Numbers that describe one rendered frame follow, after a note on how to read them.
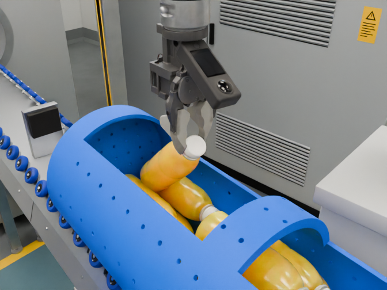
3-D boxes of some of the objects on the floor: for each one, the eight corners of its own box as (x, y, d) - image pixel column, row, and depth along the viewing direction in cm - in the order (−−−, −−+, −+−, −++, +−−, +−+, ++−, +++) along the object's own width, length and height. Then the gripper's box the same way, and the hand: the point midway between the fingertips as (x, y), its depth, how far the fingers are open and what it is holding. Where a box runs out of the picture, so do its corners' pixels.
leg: (21, 244, 218) (-9, 145, 186) (24, 251, 214) (-6, 151, 182) (10, 250, 215) (-23, 150, 183) (13, 256, 211) (-19, 155, 179)
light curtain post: (137, 268, 204) (95, -141, 117) (143, 275, 200) (105, -143, 113) (126, 274, 201) (75, -143, 113) (133, 281, 197) (85, -145, 109)
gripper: (193, 15, 68) (193, 126, 78) (135, 25, 61) (143, 145, 72) (228, 25, 62) (223, 144, 73) (168, 37, 56) (172, 166, 66)
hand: (193, 144), depth 70 cm, fingers closed on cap, 4 cm apart
